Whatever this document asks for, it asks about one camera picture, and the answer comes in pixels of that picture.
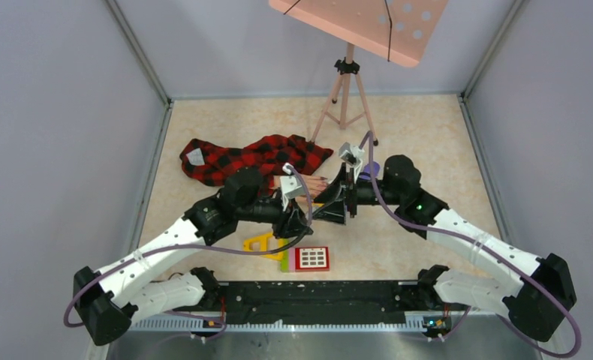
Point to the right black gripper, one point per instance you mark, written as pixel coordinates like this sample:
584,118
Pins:
338,190

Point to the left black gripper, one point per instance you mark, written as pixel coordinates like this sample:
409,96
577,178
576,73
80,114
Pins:
290,223

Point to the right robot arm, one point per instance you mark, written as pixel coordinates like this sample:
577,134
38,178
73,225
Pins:
532,292

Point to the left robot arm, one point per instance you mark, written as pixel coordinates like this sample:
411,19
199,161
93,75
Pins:
107,300

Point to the mannequin hand with painted nails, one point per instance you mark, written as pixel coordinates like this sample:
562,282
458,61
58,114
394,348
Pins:
315,184

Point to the yellow triangle toy piece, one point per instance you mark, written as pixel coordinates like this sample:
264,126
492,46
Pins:
264,242

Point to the red window toy block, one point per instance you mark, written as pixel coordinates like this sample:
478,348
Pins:
307,259

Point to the green toy plate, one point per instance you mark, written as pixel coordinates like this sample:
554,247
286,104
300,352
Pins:
285,258

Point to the purple toy microphone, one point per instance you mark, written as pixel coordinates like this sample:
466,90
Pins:
365,175

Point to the pink music stand tripod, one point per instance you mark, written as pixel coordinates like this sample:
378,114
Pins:
336,105

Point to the red black plaid shirt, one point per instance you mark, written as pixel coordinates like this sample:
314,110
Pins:
211,164

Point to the pink perforated stand tray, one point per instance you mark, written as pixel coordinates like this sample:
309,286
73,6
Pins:
397,30

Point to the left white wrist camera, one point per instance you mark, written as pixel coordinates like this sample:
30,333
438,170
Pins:
292,185

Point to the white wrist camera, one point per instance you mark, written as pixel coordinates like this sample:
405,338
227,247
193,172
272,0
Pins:
292,185
353,156

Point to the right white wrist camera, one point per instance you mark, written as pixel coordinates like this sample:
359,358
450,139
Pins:
353,156

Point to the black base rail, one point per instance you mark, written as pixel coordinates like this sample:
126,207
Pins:
321,303

